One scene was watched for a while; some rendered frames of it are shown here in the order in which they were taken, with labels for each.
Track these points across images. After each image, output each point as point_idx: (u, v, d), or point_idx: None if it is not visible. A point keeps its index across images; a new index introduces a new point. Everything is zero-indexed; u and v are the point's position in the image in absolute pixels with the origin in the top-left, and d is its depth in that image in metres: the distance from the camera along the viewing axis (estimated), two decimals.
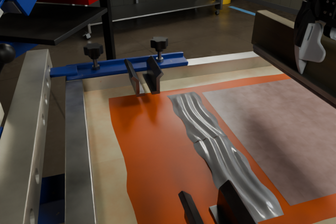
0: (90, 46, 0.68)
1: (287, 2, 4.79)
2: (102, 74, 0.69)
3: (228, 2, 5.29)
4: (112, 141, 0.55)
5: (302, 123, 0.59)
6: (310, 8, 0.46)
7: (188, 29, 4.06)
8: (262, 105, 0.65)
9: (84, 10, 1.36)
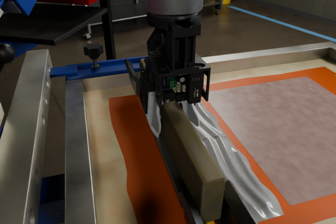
0: (90, 46, 0.68)
1: (287, 2, 4.79)
2: (102, 74, 0.69)
3: (228, 2, 5.29)
4: (112, 141, 0.55)
5: (302, 123, 0.59)
6: (148, 78, 0.44)
7: None
8: (262, 105, 0.65)
9: (84, 10, 1.36)
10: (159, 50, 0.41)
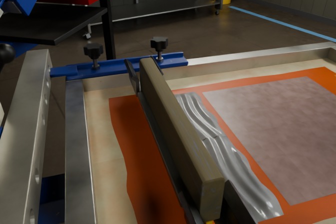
0: (90, 46, 0.68)
1: (287, 2, 4.79)
2: (102, 74, 0.69)
3: (228, 2, 5.29)
4: (112, 141, 0.55)
5: (302, 123, 0.59)
6: None
7: (188, 29, 4.06)
8: (262, 105, 0.65)
9: (84, 10, 1.36)
10: None
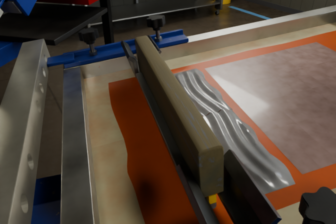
0: (84, 31, 0.65)
1: (287, 2, 4.79)
2: (99, 59, 0.67)
3: (228, 2, 5.29)
4: (112, 124, 0.53)
5: (313, 89, 0.55)
6: None
7: (188, 29, 4.06)
8: (269, 75, 0.61)
9: (84, 10, 1.36)
10: None
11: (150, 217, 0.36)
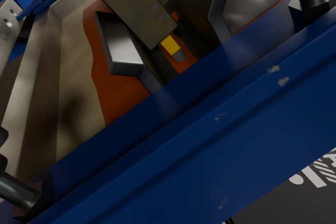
0: None
1: None
2: None
3: None
4: (82, 41, 0.44)
5: None
6: None
7: None
8: None
9: None
10: None
11: (109, 107, 0.26)
